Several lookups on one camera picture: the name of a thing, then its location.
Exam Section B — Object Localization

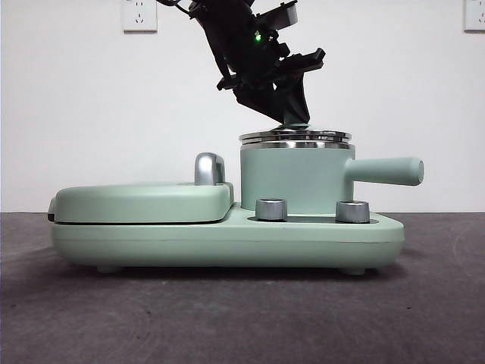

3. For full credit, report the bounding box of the mint green pot with handle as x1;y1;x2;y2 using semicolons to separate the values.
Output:
239;142;425;212

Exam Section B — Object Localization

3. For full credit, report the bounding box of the white wall socket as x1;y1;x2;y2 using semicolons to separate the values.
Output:
463;0;485;33
121;0;158;33

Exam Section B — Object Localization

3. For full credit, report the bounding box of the mint green hinged griddle lid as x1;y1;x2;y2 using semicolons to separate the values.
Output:
47;181;235;224

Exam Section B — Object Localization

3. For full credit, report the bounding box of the chrome griddle lid handle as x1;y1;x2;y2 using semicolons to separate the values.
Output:
194;152;227;187

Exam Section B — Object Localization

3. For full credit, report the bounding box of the glass pot lid green knob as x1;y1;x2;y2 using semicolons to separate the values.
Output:
238;120;352;147

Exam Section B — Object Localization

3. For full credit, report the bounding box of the silver control knob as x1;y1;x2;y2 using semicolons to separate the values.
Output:
255;197;289;221
335;199;371;224

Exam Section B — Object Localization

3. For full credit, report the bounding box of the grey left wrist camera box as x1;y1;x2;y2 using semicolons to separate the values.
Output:
256;1;299;32

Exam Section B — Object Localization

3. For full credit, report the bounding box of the mint green breakfast machine base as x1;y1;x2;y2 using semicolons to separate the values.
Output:
51;200;405;275

